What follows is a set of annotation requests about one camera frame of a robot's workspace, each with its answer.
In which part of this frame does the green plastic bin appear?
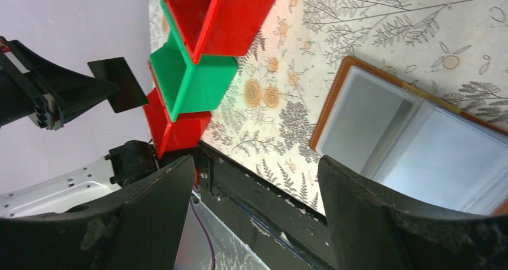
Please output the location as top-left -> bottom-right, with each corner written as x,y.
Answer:
149,0 -> 238,122

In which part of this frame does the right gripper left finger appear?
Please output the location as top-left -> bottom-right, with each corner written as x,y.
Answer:
1,156 -> 195,269

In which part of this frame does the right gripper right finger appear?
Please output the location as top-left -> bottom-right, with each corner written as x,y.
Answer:
317,156 -> 507,269

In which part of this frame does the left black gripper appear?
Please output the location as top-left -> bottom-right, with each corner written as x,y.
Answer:
1,37 -> 118,130

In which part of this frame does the floral table mat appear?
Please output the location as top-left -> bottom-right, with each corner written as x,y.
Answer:
147,0 -> 508,217

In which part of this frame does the red bin with card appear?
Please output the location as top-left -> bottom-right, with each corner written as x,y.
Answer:
163,0 -> 275,64

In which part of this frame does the red bin with black wallet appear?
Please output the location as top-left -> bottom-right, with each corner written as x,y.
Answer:
143,63 -> 211,159

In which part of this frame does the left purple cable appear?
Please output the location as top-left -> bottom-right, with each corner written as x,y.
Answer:
189,198 -> 217,270

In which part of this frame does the black VIP card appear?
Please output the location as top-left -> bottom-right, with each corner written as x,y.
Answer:
87,57 -> 149,113

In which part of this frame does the brown leather card holder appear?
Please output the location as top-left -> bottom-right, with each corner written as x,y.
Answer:
309,56 -> 507,215

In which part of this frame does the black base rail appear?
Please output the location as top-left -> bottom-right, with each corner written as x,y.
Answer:
191,142 -> 337,269

